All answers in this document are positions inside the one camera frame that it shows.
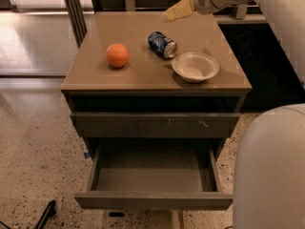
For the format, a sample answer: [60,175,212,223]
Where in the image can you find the blue tape piece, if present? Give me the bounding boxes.
[84,152,92,159]

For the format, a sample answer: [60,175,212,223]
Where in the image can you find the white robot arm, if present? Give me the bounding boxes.
[161,0,305,229]

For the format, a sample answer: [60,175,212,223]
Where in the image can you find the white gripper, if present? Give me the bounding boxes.
[163,0,250,22]

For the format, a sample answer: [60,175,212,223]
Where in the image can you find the white paper bowl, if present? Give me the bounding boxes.
[172,52,219,83]

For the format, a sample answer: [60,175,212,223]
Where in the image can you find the brown drawer cabinet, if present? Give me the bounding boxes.
[60,10,253,229]

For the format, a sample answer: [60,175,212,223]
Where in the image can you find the black object on floor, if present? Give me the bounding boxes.
[34,200,56,229]

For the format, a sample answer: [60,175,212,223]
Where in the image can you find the open middle drawer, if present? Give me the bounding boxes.
[75,139,233,210]

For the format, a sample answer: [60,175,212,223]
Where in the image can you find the metal window frame post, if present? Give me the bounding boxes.
[64,0,87,47]

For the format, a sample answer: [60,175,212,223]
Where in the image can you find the orange fruit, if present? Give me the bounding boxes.
[106,43,130,68]

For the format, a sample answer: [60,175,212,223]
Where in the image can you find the blue pepsi can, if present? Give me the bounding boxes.
[148,31,177,59]

